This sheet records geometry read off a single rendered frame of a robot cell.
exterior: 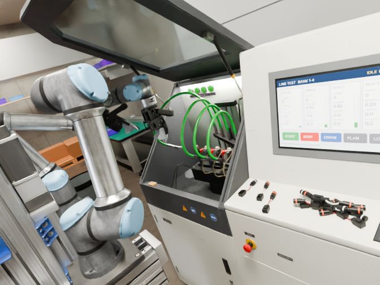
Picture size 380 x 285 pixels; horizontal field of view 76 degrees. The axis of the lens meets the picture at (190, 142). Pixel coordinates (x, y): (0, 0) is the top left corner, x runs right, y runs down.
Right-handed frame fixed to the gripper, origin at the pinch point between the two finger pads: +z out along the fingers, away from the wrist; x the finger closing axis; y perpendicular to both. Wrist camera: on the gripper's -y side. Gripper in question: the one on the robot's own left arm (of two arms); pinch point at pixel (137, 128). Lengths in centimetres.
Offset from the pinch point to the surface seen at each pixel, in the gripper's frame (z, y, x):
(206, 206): 48, 17, 31
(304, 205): 70, -7, 61
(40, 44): -236, -30, -315
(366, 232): 80, -9, 78
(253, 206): 59, 4, 49
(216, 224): 56, 22, 31
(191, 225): 51, 34, 13
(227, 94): 37, -42, -3
